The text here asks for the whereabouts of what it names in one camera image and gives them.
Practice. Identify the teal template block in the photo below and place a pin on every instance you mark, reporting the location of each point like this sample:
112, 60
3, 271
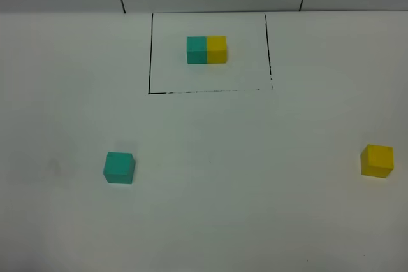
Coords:
196, 49

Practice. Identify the yellow template block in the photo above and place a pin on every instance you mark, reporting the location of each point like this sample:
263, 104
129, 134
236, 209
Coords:
216, 50

